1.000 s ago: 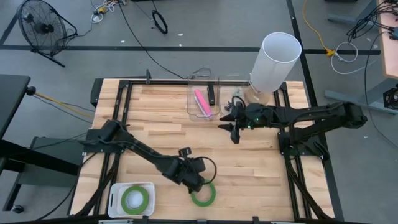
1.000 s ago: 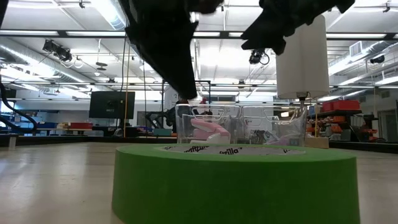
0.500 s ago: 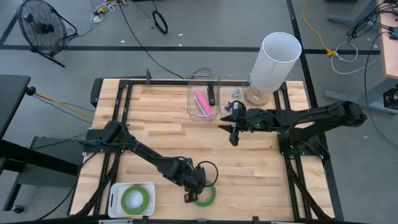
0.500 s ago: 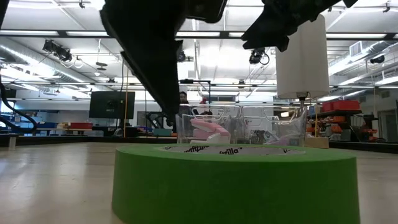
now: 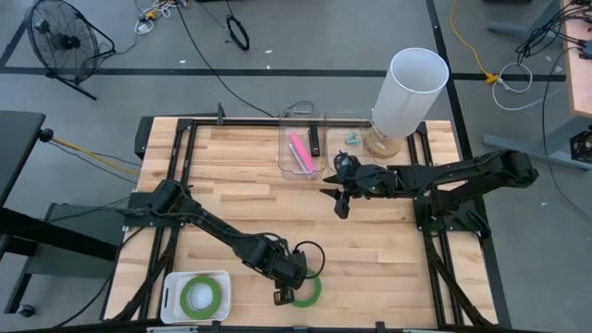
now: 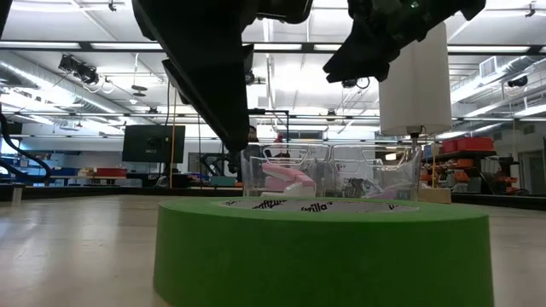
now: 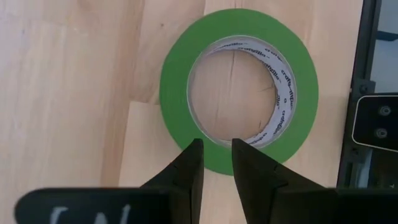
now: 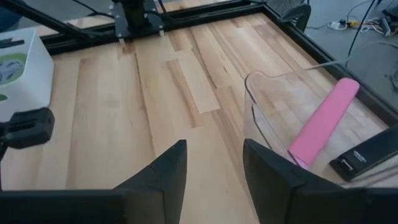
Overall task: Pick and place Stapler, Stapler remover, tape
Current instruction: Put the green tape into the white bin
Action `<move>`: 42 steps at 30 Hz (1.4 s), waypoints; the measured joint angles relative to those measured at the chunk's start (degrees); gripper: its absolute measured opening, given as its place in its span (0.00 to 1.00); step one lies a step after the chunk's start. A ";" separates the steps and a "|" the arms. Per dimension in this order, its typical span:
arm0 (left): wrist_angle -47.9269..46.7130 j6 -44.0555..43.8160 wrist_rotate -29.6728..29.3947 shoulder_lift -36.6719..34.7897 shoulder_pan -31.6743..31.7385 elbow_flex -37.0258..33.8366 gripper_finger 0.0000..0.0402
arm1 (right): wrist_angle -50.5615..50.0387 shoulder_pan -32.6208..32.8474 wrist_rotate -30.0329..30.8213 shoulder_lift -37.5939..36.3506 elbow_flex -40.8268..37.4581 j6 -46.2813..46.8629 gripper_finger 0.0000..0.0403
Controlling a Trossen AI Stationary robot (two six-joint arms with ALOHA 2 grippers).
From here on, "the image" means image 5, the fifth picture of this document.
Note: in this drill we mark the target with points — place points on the small black box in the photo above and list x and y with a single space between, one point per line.
582 145

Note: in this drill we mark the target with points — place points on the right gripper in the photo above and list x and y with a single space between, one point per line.
370 180

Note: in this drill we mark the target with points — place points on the black floor fan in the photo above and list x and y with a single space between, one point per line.
65 42

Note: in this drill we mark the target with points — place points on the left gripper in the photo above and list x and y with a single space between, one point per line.
277 263

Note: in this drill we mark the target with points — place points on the short black bar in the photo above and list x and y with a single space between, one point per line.
314 139

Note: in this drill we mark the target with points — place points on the wooden desk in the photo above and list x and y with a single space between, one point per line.
583 78

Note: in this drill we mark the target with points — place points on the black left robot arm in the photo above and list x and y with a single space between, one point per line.
213 229

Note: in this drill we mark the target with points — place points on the grey black cart base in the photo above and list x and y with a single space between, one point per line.
69 263

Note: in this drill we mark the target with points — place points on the teal staple remover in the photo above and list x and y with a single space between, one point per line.
353 139

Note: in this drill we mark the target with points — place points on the black side table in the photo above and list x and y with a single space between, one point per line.
18 148

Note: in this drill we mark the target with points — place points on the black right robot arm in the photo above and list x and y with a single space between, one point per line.
462 178

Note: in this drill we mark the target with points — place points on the white shade wooden base lamp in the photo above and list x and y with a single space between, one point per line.
402 102

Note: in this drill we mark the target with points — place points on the green masking tape roll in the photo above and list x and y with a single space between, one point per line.
185 298
315 296

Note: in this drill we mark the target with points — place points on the black aluminium table frame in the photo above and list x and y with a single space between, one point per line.
240 122

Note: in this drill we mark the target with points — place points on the clear plastic bin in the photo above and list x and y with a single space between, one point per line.
365 139
289 168

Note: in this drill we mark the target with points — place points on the white plastic tray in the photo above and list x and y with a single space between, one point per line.
168 314

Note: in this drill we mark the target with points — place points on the grey desk leg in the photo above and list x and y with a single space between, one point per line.
509 28
518 144

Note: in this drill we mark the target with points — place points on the pink stapler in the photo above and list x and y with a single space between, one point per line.
303 155

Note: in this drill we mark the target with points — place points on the black caster wheel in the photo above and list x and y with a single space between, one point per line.
26 311

